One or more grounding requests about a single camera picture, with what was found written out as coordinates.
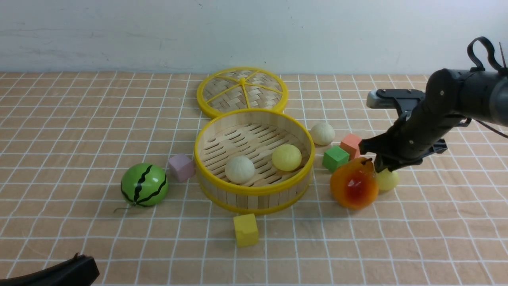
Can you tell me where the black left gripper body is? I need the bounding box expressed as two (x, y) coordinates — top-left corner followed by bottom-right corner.
(0, 252), (100, 286)

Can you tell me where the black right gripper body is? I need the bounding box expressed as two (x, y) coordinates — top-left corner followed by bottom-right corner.
(359, 101), (448, 165)

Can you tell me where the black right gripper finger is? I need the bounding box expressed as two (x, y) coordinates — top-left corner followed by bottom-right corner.
(374, 157), (413, 173)

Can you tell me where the yellow bun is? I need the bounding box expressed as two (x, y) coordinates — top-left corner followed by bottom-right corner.
(272, 144), (302, 172)
(375, 169), (400, 193)

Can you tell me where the white bun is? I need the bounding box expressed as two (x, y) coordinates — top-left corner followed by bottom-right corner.
(225, 156), (255, 184)
(310, 122), (335, 146)

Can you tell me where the yellow bun front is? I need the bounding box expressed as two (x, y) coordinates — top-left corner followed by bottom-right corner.
(272, 144), (302, 172)

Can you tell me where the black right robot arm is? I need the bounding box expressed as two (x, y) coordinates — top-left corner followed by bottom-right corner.
(359, 69), (508, 172)

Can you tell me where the bamboo steamer tray yellow rim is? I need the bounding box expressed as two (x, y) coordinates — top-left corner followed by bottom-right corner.
(194, 109), (316, 215)

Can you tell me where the woven bamboo steamer lid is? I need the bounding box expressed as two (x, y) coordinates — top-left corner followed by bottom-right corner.
(196, 67), (289, 119)

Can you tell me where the orange toy pear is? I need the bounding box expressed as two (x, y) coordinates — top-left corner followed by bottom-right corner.
(329, 157), (379, 211)

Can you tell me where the salmon pink cube block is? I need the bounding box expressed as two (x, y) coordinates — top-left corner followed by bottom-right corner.
(340, 133), (361, 160)

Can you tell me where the green cube block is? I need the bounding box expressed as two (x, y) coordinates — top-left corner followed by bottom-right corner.
(322, 145), (350, 173)

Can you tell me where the green toy watermelon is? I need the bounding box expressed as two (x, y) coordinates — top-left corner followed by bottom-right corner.
(120, 162), (169, 207)

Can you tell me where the checked beige tablecloth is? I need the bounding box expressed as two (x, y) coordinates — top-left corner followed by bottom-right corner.
(0, 72), (508, 286)

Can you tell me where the pink lilac cube block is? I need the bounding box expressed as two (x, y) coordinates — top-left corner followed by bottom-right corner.
(167, 154), (196, 183)

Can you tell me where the yellow cube block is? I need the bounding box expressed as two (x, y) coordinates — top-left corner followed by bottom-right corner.
(233, 214), (259, 247)

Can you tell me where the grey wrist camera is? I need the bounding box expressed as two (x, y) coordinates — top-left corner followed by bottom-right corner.
(366, 89), (425, 113)

